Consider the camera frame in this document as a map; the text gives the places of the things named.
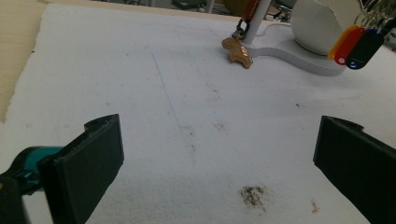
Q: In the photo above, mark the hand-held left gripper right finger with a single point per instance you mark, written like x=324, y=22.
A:
x=358, y=165

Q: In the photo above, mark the white bowl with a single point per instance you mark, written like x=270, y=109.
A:
x=317, y=25

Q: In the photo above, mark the white key stand with pole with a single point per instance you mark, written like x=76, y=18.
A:
x=280, y=49

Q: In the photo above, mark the white foam mat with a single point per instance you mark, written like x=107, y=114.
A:
x=186, y=124

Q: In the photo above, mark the black round stool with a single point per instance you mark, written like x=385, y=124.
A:
x=280, y=9

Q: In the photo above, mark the white desk leg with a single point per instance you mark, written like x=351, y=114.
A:
x=209, y=4

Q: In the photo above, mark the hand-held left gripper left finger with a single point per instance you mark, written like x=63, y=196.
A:
x=84, y=168

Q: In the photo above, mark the flat black device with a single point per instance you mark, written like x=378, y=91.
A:
x=186, y=3

